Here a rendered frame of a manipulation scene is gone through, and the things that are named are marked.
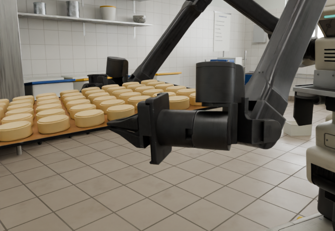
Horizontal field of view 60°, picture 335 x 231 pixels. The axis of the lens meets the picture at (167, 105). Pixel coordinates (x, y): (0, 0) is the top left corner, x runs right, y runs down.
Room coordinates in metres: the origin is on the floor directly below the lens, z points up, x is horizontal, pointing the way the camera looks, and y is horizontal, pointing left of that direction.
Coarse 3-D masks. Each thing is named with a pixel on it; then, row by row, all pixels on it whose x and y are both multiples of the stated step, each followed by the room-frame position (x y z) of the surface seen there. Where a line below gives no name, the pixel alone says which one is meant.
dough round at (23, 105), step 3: (12, 105) 0.62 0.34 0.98; (15, 105) 0.62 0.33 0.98; (18, 105) 0.62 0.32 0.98; (21, 105) 0.61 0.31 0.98; (24, 105) 0.61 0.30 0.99; (27, 105) 0.61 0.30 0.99; (30, 105) 0.62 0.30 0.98; (9, 108) 0.59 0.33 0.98; (12, 108) 0.59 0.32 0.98; (15, 108) 0.59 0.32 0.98; (18, 108) 0.59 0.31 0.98
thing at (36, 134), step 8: (136, 112) 0.55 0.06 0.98; (72, 120) 0.53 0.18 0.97; (32, 128) 0.49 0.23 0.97; (72, 128) 0.47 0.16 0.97; (80, 128) 0.47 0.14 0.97; (88, 128) 0.46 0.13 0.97; (32, 136) 0.44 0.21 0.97; (40, 136) 0.44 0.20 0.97; (48, 136) 0.43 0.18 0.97; (0, 144) 0.41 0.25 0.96
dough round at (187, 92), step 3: (180, 90) 0.64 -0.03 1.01; (183, 90) 0.64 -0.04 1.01; (186, 90) 0.64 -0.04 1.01; (189, 90) 0.64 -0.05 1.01; (192, 90) 0.63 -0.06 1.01; (177, 93) 0.63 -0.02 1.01; (180, 93) 0.62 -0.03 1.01; (183, 93) 0.62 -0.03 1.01; (186, 93) 0.62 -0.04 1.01; (189, 93) 0.62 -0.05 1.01
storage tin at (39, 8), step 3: (33, 3) 3.83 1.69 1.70; (36, 3) 3.82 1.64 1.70; (39, 3) 3.82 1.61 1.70; (42, 3) 3.84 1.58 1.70; (45, 3) 3.90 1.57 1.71; (33, 6) 3.85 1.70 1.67; (36, 6) 3.82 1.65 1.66; (39, 6) 3.82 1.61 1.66; (42, 6) 3.84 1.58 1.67; (45, 6) 3.91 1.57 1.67; (36, 9) 3.82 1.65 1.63; (39, 9) 3.82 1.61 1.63; (42, 9) 3.84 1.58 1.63; (45, 9) 3.89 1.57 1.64; (36, 12) 3.82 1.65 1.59; (39, 12) 3.82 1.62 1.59; (42, 12) 3.84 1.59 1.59; (45, 12) 3.88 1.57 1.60
